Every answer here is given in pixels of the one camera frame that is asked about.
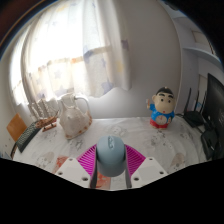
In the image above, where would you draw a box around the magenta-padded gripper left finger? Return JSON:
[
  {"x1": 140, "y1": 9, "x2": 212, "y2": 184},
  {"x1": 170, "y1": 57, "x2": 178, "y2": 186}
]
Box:
[{"x1": 54, "y1": 144, "x2": 99, "y2": 190}]

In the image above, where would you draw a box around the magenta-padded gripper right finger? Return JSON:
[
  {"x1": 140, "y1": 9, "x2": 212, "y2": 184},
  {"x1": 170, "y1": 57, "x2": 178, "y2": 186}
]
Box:
[{"x1": 123, "y1": 144, "x2": 169, "y2": 190}]

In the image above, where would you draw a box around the light blue computer mouse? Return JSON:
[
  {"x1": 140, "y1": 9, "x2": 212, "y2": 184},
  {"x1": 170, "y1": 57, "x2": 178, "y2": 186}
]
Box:
[{"x1": 95, "y1": 134, "x2": 128, "y2": 178}]

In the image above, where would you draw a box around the white printed tablecloth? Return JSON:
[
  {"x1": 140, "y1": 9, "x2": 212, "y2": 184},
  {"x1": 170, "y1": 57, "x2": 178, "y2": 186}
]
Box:
[{"x1": 11, "y1": 114, "x2": 209, "y2": 192}]

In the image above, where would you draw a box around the white ceramic jug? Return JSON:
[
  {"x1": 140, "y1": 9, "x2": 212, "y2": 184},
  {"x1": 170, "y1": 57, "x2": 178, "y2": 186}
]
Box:
[{"x1": 58, "y1": 92, "x2": 93, "y2": 140}]

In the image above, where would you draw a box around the black keyboard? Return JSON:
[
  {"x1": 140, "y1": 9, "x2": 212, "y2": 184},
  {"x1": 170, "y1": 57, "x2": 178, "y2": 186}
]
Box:
[{"x1": 14, "y1": 120, "x2": 43, "y2": 154}]

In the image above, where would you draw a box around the wooden model sailing ship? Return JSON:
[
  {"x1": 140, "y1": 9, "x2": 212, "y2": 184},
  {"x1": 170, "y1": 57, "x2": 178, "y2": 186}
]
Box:
[{"x1": 28, "y1": 98, "x2": 60, "y2": 133}]

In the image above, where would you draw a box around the cartoon boy figure clock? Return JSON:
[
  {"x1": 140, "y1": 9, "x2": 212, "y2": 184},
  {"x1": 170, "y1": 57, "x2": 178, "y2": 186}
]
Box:
[{"x1": 145, "y1": 86, "x2": 176, "y2": 130}]

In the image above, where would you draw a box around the black desk device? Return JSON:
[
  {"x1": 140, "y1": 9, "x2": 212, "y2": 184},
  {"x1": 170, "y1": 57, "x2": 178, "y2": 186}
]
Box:
[{"x1": 200, "y1": 128, "x2": 222, "y2": 161}]

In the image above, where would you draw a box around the black router with antennas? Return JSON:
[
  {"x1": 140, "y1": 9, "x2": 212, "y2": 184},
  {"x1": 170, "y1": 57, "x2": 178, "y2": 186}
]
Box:
[{"x1": 182, "y1": 87, "x2": 208, "y2": 128}]

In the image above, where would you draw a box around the orange wooden chair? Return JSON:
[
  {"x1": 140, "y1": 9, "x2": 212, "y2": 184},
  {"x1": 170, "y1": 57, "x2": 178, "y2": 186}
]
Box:
[{"x1": 5, "y1": 113, "x2": 28, "y2": 143}]

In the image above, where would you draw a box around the black computer monitor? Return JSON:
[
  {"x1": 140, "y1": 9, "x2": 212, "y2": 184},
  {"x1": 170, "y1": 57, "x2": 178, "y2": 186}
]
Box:
[{"x1": 201, "y1": 73, "x2": 224, "y2": 148}]

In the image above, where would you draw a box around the white star-print curtain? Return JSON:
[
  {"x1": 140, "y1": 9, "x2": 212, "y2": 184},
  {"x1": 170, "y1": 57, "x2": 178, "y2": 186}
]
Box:
[{"x1": 21, "y1": 0, "x2": 133, "y2": 108}]

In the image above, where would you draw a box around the white wall shelf unit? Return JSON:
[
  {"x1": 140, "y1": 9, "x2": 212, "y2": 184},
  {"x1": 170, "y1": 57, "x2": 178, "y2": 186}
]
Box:
[{"x1": 173, "y1": 16, "x2": 224, "y2": 69}]

